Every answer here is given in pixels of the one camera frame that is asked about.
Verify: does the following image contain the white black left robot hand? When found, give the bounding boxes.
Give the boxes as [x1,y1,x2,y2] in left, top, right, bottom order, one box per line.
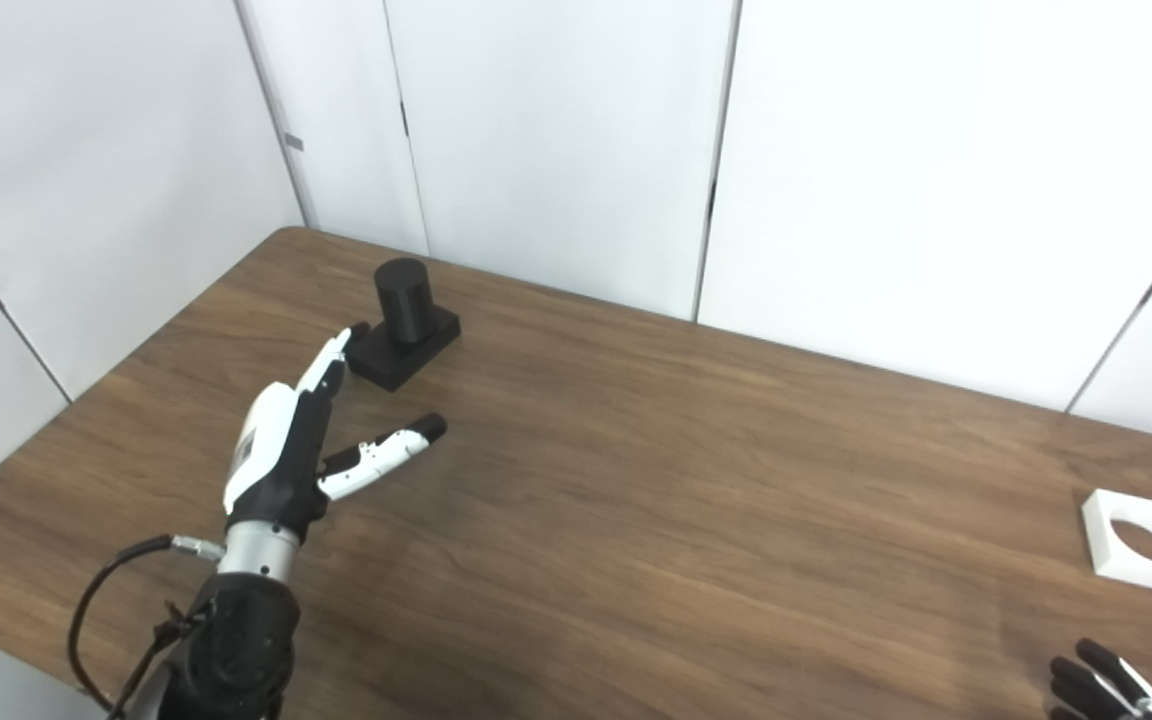
[223,322,448,546]

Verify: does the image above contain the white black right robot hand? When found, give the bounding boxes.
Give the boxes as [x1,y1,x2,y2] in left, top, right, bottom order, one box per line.
[1049,639,1152,720]

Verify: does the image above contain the white square piece with hole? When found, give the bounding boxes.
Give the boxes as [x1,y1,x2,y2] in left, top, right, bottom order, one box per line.
[1081,488,1152,598]

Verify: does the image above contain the black peg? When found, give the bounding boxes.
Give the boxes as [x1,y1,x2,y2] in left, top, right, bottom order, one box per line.
[346,258,462,392]

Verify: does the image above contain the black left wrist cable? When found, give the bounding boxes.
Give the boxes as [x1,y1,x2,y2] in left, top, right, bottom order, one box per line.
[69,535,227,716]

